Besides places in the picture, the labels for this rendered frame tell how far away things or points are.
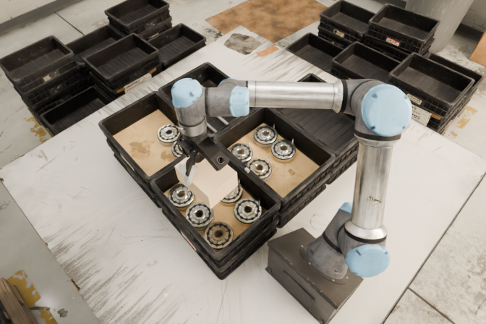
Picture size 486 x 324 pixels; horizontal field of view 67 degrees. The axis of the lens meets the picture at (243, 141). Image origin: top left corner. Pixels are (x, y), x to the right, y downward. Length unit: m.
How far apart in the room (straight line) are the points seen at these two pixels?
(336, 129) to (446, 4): 1.97
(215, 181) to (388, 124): 0.52
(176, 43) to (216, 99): 2.05
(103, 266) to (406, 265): 1.14
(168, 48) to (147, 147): 1.40
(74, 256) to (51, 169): 0.47
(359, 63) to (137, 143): 1.73
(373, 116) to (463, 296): 1.64
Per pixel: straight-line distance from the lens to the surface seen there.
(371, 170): 1.00
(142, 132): 1.69
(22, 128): 3.27
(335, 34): 3.03
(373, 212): 1.06
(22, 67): 2.95
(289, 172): 1.50
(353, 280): 1.37
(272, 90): 1.04
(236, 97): 0.91
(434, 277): 2.39
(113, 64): 2.68
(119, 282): 1.51
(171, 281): 1.46
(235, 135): 1.56
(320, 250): 1.26
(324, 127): 1.67
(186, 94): 0.90
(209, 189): 1.11
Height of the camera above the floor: 2.06
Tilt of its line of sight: 51 degrees down
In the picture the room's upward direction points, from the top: 2 degrees counter-clockwise
